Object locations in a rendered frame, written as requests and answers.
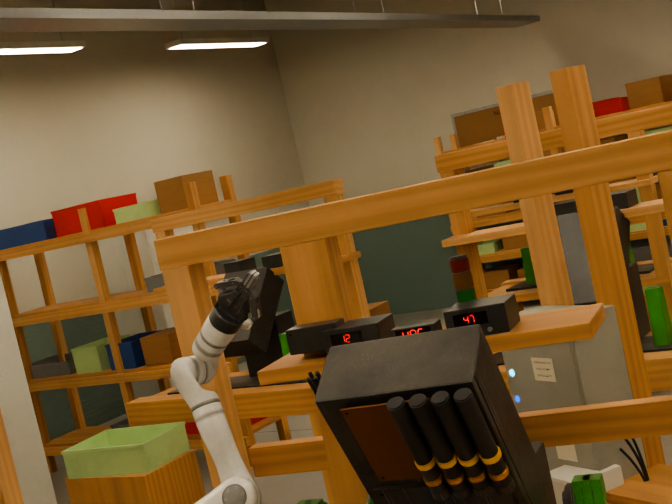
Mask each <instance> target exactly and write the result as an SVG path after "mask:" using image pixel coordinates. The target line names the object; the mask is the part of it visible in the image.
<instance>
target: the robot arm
mask: <svg viewBox="0 0 672 504"><path fill-rule="evenodd" d="M259 274H260V273H258V272H257V271H256V270H253V271H252V270H251V271H250V272H248V273H247V274H246V276H245V277H244V279H243V280H242V279H241V278H240V277H234V278H229V279H224V280H220V281H219V282H217V283H216V284H214V288H215V289H218V292H219V295H218V300H217V302H216V304H215V306H214V307H213V309H212V311H211V312H210V314H209V315H208V317H207V319H206V320H205V322H204V324H203V327H202V329H201V330H200V332H199V334H198V335H197V337H196V338H195V340H194V342H193V345H192V351H193V353H194V356H188V357H182V358H178V359H176V360H175V361H174V362H173V363H172V365H171V370H170V374H171V379H172V381H173V384H174V385H175V387H176V389H177V390H178V391H179V393H180V394H181V396H182V397H183V399H184V400H185V401H186V403H187V404H188V405H189V407H190V409H191V412H192V415H193V418H194V420H195V423H196V426H197V428H198V431H199V433H200V435H201V437H202V439H203V441H204V443H205V445H206V447H207V449H208V451H209V453H210V455H211V457H212V459H213V461H214V463H215V466H216V468H217V471H218V474H219V478H220V482H221V484H220V485H219V486H217V487H216V488H215V489H213V490H212V491H211V492H209V493H208V494H207V495H205V496H204V497H203V498H201V499H200V500H199V501H197V502H196V503H194V504H261V501H262V498H261V492H260V490H259V488H258V486H257V485H256V484H255V482H254V480H253V479H252V477H251V475H250V473H249V472H248V470H247V468H246V466H245V464H244V462H243V460H242V458H241V456H240V453H239V451H238V449H237V446H236V443H235V441H234V438H233V435H232V432H231V429H230V427H229V424H228V421H227V418H226V415H225V413H224V410H223V407H222V405H221V402H220V399H219V397H218V395H217V393H216V392H214V391H208V390H204V389H203V388H202V387H201V386H200V385H203V384H206V383H208V382H210V381H211V380H212V379H213V378H214V376H215V374H216V372H217V368H218V364H219V360H220V356H221V354H222V353H223V351H224V350H225V348H226V347H227V345H228V344H229V343H230V342H231V341H232V339H233V338H234V336H235V335H236V333H237V332H238V330H239V329H240V328H241V329H244V330H248V329H250V327H251V326H252V324H253V321H252V320H251V319H250V318H252V319H253V320H254V321H256V320H257V319H258V318H259V317H261V316H262V312H261V304H260V297H259V293H258V292H256V291H255V289H254V287H255V285H256V284H257V282H258V280H259V278H260V277H259V276H258V275H259ZM235 285H236V286H237V288H236V289H233V290H229V291H224V290H225V289H226V288H227V287H230V286H235ZM242 292H243V293H242ZM249 300H250V304H249ZM250 308H251V310H250Z"/></svg>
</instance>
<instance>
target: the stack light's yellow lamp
mask: <svg viewBox="0 0 672 504"><path fill-rule="evenodd" d="M452 277H453V282H454V286H455V291H465V290H469V289H472V288H474V283H473V279H472V274H471V271H469V272H466V273H462V274H456V275H452Z"/></svg>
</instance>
